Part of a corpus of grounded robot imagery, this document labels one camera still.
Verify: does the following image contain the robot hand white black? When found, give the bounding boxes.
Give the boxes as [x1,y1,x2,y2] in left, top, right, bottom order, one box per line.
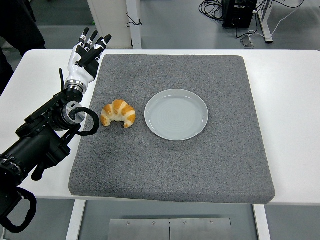
[65,26,113,85]

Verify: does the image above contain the croissant bread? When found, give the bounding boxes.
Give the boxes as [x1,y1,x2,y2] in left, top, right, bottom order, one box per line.
[100,99,137,129]

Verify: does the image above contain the grey round plate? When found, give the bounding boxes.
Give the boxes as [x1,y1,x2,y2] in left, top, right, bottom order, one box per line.
[144,88,209,142]

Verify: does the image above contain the grey metal plate with screws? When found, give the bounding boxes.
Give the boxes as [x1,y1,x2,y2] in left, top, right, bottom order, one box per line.
[108,217,233,240]

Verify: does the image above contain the person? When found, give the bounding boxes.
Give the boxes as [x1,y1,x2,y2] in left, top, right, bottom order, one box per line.
[0,0,47,97]

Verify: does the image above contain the grey felt mat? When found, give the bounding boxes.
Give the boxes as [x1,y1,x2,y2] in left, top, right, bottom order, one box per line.
[68,53,276,205]

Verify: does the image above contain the white table leg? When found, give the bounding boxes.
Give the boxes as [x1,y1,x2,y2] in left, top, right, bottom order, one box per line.
[65,199,87,240]
[252,204,272,240]

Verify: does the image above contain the black computer case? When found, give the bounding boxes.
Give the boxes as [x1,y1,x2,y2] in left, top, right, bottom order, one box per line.
[221,0,258,29]

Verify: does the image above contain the grey floor socket box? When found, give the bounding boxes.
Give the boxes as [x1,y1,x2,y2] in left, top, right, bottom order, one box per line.
[240,34,255,48]

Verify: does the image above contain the white desk leg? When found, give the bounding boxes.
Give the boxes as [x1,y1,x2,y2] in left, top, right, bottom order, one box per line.
[257,0,274,45]

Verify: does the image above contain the thin black cable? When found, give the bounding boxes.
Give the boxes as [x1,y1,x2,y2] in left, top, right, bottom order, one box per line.
[125,12,143,28]

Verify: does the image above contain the black cable bundle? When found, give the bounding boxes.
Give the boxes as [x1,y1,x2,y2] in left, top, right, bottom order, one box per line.
[198,0,225,23]

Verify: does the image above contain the white cable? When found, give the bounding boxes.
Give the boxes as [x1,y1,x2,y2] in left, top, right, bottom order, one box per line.
[247,0,305,40]

